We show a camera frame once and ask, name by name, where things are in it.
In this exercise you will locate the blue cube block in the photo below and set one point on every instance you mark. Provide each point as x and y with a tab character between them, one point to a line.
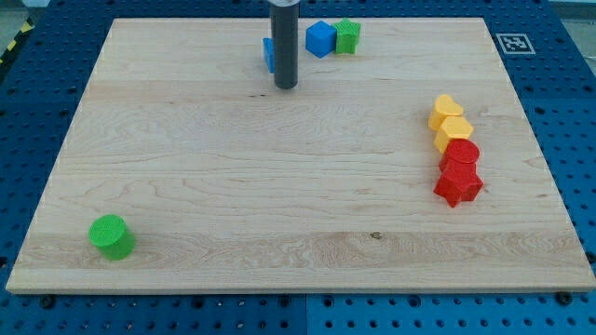
320	39

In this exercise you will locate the white fiducial marker tag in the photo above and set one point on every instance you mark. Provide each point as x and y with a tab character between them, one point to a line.
515	44

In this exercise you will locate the yellow hexagon block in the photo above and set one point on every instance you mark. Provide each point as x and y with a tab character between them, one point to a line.
452	128

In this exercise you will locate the green cylinder block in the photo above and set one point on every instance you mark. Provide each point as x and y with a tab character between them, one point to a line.
110	235

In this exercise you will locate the blue triangle block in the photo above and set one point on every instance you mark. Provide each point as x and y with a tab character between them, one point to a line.
268	51

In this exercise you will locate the red star block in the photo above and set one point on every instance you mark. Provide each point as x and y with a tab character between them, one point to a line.
458	182

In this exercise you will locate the red cylinder block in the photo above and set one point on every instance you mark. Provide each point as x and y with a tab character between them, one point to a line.
460	151

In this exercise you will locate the green star block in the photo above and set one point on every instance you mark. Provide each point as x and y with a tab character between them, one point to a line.
347	36

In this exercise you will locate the wooden board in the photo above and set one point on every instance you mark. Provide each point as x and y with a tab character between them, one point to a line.
231	185

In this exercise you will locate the yellow heart block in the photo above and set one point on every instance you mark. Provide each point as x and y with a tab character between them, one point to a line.
444	106

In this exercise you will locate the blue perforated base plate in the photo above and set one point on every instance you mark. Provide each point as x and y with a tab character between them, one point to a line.
52	66

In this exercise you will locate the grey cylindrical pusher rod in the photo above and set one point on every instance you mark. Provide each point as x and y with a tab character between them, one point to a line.
284	16

